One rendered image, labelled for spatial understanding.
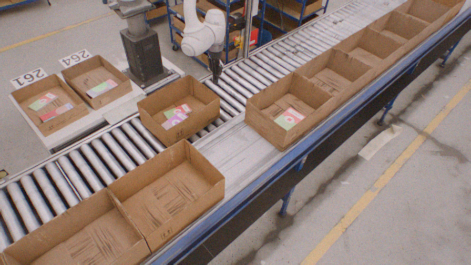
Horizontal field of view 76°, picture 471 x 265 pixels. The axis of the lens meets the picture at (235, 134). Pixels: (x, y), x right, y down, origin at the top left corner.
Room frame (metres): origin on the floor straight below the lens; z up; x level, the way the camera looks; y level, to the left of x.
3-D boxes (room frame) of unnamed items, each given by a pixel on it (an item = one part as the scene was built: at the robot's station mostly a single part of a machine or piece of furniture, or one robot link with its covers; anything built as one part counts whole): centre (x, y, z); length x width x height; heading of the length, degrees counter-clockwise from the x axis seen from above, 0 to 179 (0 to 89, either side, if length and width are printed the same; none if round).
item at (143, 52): (1.72, 0.66, 0.91); 0.26 x 0.26 x 0.33; 48
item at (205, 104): (1.29, 0.34, 0.83); 0.39 x 0.29 x 0.17; 138
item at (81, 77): (1.54, 0.94, 0.80); 0.38 x 0.28 x 0.10; 50
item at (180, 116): (1.19, 0.34, 0.79); 0.16 x 0.11 x 0.07; 144
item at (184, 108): (1.34, 0.37, 0.76); 0.16 x 0.07 x 0.02; 127
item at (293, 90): (1.22, -0.29, 0.96); 0.39 x 0.29 x 0.17; 135
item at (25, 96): (1.31, 1.15, 0.80); 0.38 x 0.28 x 0.10; 49
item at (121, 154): (0.97, 0.60, 0.72); 0.52 x 0.05 x 0.05; 45
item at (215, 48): (1.41, 0.14, 1.23); 0.09 x 0.09 x 0.06
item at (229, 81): (1.62, -0.04, 0.72); 0.52 x 0.05 x 0.05; 45
